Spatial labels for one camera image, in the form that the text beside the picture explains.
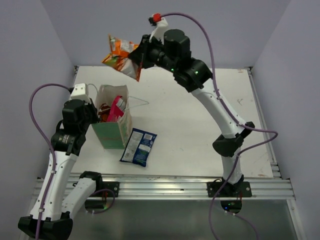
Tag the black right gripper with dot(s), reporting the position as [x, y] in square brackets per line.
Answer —
[139, 55]

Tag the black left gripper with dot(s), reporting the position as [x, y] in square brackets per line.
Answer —
[91, 107]

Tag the orange Fox's fruits candy bag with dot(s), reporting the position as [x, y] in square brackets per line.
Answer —
[118, 58]

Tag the green white paper bag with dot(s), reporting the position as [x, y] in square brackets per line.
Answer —
[113, 135]

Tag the pink chip bag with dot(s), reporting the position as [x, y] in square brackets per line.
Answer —
[117, 109]

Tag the blue snack bag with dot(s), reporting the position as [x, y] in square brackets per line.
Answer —
[138, 147]

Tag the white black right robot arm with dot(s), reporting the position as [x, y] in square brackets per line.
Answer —
[174, 55]

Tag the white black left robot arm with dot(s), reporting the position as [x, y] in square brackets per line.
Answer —
[52, 216]

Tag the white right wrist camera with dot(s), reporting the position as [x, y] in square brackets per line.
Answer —
[160, 25]

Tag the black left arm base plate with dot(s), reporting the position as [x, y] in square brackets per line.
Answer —
[113, 188]

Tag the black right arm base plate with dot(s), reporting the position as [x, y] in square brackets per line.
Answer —
[242, 189]

